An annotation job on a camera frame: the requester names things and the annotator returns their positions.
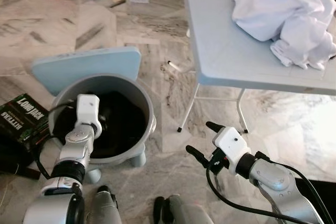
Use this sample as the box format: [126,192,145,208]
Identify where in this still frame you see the white sheer garment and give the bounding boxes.
[231,0,336,71]

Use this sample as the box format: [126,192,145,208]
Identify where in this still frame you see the grey robot right leg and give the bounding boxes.
[153,195,211,224]

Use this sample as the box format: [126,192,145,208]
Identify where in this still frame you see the white marker pen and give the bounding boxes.
[166,60,181,72]

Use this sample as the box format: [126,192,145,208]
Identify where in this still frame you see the black floor object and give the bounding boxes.
[302,178,336,224]

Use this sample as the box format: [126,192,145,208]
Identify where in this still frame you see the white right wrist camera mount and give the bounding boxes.
[213,127,250,168]

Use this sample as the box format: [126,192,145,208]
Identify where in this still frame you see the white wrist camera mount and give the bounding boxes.
[213,127,250,168]
[76,94,102,127]

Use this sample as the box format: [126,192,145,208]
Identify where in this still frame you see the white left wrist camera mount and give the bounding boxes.
[76,94,102,127]

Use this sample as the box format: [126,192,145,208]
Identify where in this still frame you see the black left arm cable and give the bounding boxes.
[31,101,79,180]

